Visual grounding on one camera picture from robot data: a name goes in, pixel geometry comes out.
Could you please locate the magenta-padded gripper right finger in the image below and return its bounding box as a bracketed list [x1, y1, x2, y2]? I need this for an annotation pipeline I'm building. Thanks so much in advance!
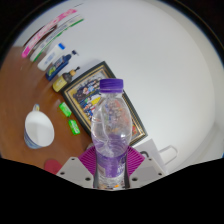
[124, 145, 167, 188]

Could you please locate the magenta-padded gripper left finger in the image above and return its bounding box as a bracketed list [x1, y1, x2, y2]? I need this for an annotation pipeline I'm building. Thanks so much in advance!
[55, 146, 99, 189]

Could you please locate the clear purple-capped water bottle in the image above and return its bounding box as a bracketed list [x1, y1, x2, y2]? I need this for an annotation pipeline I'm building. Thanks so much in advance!
[90, 78, 134, 188]

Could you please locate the flat round red coaster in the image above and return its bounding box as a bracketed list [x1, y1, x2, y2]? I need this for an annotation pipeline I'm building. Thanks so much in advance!
[44, 158, 63, 175]

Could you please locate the blue patterned white cup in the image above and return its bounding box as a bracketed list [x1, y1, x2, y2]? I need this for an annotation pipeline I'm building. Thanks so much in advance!
[23, 103, 55, 150]

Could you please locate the framed group photo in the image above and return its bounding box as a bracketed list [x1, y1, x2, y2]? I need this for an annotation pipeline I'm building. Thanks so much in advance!
[59, 60, 149, 147]

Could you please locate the amber pump bottle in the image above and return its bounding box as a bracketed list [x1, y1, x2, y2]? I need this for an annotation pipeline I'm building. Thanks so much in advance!
[52, 66, 81, 93]

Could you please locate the dark blue pump bottle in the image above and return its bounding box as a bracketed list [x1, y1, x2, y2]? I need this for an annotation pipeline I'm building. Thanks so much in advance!
[45, 49, 79, 82]

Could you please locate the white blue-capped lotion bottle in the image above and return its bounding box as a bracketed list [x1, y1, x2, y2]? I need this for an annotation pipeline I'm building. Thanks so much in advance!
[37, 42, 66, 72]

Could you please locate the tall green white box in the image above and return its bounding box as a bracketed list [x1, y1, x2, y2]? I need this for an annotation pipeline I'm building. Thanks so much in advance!
[29, 18, 85, 63]

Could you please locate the tall pink box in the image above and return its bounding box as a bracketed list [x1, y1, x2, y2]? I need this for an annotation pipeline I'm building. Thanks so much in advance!
[21, 8, 78, 59]

